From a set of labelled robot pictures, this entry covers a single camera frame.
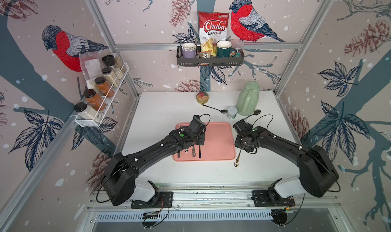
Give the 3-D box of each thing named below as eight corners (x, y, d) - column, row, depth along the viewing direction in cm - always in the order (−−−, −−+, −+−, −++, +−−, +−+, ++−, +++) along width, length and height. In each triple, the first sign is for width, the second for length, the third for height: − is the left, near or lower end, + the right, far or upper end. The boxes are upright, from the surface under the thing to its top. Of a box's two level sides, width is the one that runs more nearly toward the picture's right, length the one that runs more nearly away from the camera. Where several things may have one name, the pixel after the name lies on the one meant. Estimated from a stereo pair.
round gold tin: (196, 104, 115) (196, 101, 113) (196, 94, 122) (196, 91, 120) (209, 104, 115) (209, 101, 113) (208, 94, 122) (208, 91, 120)
